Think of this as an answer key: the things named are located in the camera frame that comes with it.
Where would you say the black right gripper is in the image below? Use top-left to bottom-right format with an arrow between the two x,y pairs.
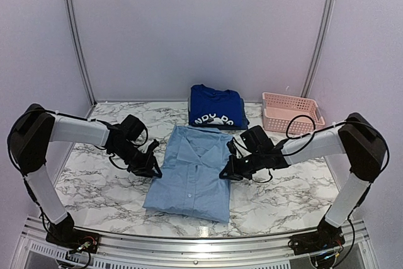
219,150 -> 264,181

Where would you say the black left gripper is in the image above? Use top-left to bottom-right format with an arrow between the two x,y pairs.
112,141 -> 162,178

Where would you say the light blue shirt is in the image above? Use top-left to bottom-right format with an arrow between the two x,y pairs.
143,125 -> 232,223

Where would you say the royal blue printed t-shirt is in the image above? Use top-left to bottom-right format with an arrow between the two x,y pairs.
188,84 -> 242,126

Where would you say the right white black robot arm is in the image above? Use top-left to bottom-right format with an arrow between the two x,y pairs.
219,112 -> 390,254

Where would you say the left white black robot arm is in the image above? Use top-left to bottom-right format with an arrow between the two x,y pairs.
6,103 -> 162,247

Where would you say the folded dark blue garment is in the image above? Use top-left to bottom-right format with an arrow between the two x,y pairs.
189,98 -> 249,130

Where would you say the pink perforated plastic basket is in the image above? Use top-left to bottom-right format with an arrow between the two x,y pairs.
262,92 -> 326,135

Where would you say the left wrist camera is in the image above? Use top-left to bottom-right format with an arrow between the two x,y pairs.
139,139 -> 159,154

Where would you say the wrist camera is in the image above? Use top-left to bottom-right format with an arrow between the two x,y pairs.
139,139 -> 159,154
227,125 -> 275,155

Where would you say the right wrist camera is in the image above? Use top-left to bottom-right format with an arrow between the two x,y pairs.
227,125 -> 275,155

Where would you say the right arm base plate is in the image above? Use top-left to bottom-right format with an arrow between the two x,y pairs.
288,231 -> 345,255

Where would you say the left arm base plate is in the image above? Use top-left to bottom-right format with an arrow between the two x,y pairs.
45,229 -> 100,254

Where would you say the aluminium front rail frame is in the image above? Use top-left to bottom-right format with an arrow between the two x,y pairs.
10,217 -> 380,268

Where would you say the right aluminium corner post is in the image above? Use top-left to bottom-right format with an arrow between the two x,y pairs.
300,0 -> 335,98

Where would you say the aluminium corner post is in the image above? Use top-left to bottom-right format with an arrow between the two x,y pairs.
64,0 -> 97,107
300,0 -> 335,98

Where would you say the left aluminium corner post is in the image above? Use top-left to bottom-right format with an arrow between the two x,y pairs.
64,0 -> 97,107

